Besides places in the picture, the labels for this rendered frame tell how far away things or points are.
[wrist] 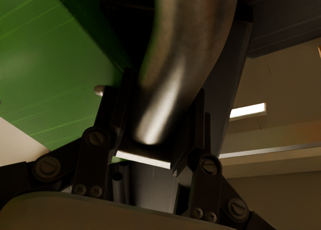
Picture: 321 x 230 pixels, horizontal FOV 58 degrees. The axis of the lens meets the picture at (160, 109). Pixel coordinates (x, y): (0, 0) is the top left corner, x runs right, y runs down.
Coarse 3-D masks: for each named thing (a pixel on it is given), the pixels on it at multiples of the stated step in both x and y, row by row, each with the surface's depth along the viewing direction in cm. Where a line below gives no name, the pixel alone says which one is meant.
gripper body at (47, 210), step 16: (32, 192) 10; (48, 192) 10; (16, 208) 9; (32, 208) 9; (48, 208) 9; (64, 208) 10; (80, 208) 10; (96, 208) 10; (112, 208) 10; (128, 208) 10; (144, 208) 11; (0, 224) 9; (16, 224) 9; (32, 224) 9; (48, 224) 9; (64, 224) 9; (80, 224) 9; (96, 224) 10; (112, 224) 10; (128, 224) 10; (144, 224) 10; (160, 224) 10; (176, 224) 10; (192, 224) 11; (208, 224) 11
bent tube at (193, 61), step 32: (160, 0) 10; (192, 0) 9; (224, 0) 9; (160, 32) 11; (192, 32) 10; (224, 32) 10; (160, 64) 12; (192, 64) 11; (160, 96) 13; (192, 96) 13; (128, 128) 16; (160, 128) 15; (160, 160) 16
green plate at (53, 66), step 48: (0, 0) 14; (48, 0) 14; (96, 0) 18; (0, 48) 16; (48, 48) 16; (96, 48) 16; (0, 96) 20; (48, 96) 19; (96, 96) 19; (48, 144) 24
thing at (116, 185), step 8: (120, 168) 26; (128, 168) 26; (112, 176) 25; (120, 176) 25; (128, 176) 27; (112, 184) 25; (120, 184) 25; (128, 184) 28; (104, 192) 26; (112, 192) 29; (120, 192) 25; (128, 192) 28; (112, 200) 30; (120, 200) 26; (128, 200) 29
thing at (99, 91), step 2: (96, 86) 18; (98, 86) 18; (100, 86) 18; (102, 86) 18; (104, 86) 18; (94, 88) 18; (96, 88) 18; (98, 88) 18; (100, 88) 18; (102, 88) 18; (104, 88) 18; (94, 90) 18; (96, 90) 18; (98, 90) 18; (100, 90) 18; (102, 90) 18; (96, 92) 18; (98, 92) 18; (100, 92) 18; (102, 92) 18; (98, 94) 18; (100, 94) 18; (102, 94) 18; (100, 96) 18
